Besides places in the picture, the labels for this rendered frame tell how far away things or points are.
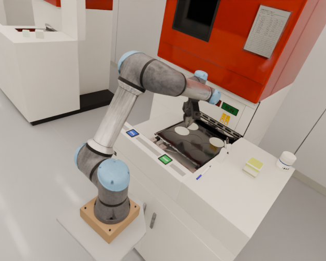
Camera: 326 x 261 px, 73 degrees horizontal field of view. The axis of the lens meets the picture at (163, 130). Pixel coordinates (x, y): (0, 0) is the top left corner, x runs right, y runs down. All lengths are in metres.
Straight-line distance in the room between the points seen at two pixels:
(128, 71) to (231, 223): 0.72
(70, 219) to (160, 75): 0.70
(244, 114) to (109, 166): 0.92
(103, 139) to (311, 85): 2.39
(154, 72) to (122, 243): 0.68
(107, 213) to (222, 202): 0.49
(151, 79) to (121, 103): 0.16
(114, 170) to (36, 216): 1.35
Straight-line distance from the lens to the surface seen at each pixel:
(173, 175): 1.07
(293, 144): 3.08
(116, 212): 0.93
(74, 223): 1.05
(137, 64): 0.82
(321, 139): 2.99
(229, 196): 1.08
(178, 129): 1.48
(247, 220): 1.04
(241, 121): 1.48
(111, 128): 0.87
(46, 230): 2.03
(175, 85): 0.80
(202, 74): 1.24
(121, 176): 0.82
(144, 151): 1.15
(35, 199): 2.22
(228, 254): 1.13
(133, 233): 1.03
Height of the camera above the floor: 1.71
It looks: 34 degrees down
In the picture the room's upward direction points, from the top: 13 degrees clockwise
